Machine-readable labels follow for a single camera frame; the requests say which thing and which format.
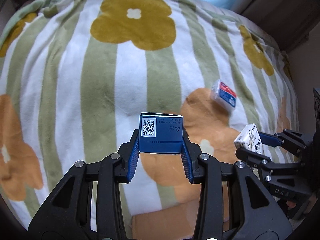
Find black white patterned box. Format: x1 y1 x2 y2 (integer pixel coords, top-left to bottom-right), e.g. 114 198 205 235
234 124 263 154

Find dental floss plastic case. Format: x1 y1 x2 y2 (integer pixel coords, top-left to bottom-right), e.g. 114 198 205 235
210 79 237 112

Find small blue box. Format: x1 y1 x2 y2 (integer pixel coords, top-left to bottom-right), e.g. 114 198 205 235
139 112 183 154

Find person right hand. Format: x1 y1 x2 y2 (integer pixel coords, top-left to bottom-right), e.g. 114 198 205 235
286 200 297 210

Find open cardboard box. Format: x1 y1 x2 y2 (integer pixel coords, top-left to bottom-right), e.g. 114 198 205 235
131 200 231 240

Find brown right curtain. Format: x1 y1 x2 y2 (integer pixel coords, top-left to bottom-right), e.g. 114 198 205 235
231 0 319 52

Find flower striped fleece blanket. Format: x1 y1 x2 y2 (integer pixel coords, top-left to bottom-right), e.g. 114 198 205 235
1 0 299 228

